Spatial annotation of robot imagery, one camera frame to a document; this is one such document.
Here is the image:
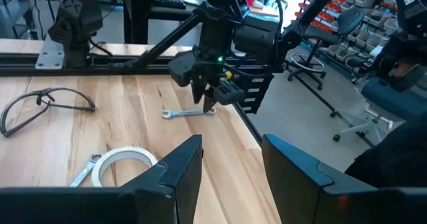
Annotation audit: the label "black drafting stool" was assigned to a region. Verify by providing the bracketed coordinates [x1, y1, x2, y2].
[287, 7, 365, 92]

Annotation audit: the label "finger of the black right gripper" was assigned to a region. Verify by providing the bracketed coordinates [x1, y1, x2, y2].
[191, 81, 205, 105]
[203, 93, 217, 114]

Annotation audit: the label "white masking tape roll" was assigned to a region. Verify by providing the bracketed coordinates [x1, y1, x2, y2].
[91, 146, 159, 188]

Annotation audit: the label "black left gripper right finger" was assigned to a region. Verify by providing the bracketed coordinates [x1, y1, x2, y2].
[261, 133, 427, 224]

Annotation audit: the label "black aluminium table frame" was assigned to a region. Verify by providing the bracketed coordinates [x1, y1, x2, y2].
[0, 0, 344, 147]

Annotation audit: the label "blue office chair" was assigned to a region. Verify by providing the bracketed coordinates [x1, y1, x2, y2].
[332, 76, 427, 144]

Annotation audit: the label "black office desk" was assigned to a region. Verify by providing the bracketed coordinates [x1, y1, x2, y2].
[96, 0, 201, 45]

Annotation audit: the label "red grey parts bin rack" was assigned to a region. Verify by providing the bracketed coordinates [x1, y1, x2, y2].
[295, 0, 406, 72]

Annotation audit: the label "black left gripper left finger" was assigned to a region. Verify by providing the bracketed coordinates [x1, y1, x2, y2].
[0, 133, 203, 224]

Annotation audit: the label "black clear safety glasses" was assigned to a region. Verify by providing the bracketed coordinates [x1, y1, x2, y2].
[0, 86, 97, 138]

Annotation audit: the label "person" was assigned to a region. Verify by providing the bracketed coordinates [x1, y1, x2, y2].
[344, 112, 427, 189]

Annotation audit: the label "person's hand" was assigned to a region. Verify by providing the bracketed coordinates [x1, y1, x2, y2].
[388, 59, 420, 80]

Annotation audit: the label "silver combination wrench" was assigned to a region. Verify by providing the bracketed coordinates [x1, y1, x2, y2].
[161, 107, 217, 120]
[69, 152, 103, 188]

